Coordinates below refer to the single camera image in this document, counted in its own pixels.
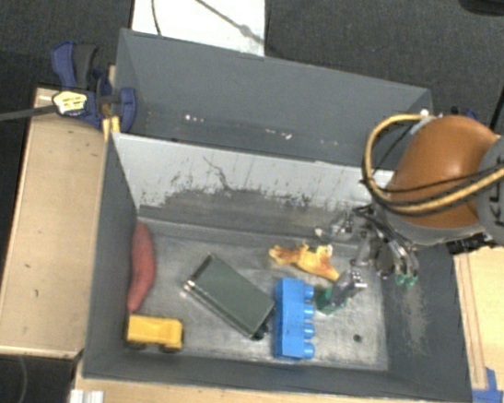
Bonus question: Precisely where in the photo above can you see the dark green flat block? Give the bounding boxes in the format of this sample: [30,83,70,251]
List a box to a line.
[174,250,282,344]

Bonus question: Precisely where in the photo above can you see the blue toy building block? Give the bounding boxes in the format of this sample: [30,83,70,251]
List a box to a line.
[264,275,327,365]

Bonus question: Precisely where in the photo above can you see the yellow-orange toy animal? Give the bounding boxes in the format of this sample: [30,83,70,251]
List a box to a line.
[264,237,345,283]

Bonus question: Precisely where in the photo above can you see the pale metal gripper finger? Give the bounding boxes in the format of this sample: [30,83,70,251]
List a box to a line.
[328,265,370,314]
[311,206,358,252]

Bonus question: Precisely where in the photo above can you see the red-brown flat block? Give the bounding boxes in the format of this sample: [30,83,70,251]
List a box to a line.
[122,220,165,316]

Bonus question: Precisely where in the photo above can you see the yellow toy truck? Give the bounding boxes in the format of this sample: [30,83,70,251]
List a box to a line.
[121,312,188,357]

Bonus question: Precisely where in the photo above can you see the small green block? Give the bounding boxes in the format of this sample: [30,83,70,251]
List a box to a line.
[312,284,348,318]

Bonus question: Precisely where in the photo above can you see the grey metal bin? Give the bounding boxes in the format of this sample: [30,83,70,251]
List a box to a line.
[69,28,504,403]

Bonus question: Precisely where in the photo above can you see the pale wood board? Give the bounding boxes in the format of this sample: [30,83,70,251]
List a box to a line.
[0,85,121,368]

